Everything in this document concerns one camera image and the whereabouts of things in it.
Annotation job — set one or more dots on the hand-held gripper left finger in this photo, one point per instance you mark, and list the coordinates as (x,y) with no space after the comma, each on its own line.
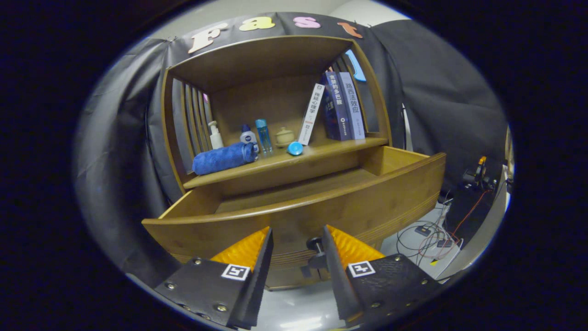
(257,276)

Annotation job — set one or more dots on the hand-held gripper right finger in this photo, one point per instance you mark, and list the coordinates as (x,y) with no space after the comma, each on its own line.
(337,276)

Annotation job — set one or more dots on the black round drawer knob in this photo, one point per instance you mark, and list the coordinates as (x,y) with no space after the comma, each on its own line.
(317,261)

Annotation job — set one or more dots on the wooden drawer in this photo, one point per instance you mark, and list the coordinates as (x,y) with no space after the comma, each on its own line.
(298,218)

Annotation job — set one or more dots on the blue and white cosmetic tube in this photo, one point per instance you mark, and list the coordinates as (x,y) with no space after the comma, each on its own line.
(295,148)

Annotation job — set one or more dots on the wooden cabinet door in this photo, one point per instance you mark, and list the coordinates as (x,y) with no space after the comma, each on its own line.
(324,277)
(285,278)

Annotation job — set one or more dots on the wooden countertop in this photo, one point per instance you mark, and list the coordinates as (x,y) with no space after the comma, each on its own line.
(321,154)

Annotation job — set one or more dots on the wooden cabinet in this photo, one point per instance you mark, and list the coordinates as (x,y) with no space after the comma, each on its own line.
(275,101)

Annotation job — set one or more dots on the blue folded towel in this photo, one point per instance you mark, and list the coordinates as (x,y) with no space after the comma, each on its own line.
(223,158)

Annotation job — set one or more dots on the white bottle with blue cap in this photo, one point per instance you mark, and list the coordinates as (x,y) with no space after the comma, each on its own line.
(248,137)

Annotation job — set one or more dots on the clear blue bottle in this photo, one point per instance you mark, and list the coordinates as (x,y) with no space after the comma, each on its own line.
(263,135)

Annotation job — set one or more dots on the beige lidded teacup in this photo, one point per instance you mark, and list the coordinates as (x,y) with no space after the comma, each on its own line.
(285,137)

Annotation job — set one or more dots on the white pump bottle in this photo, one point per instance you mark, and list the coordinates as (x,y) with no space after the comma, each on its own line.
(216,140)

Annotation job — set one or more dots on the white book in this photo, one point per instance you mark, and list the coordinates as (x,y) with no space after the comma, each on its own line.
(311,115)

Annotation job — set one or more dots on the dark blue book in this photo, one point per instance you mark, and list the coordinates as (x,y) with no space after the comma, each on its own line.
(337,108)

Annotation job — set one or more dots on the pale lilac book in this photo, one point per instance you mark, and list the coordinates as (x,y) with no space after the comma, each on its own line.
(353,105)

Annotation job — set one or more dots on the black and orange clamp device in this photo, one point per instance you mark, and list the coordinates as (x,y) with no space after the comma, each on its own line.
(480,172)

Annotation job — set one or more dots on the black backdrop cloth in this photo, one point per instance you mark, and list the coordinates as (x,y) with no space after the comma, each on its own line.
(441,92)

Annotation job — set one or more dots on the beige cloth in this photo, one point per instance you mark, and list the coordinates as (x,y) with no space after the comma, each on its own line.
(508,147)

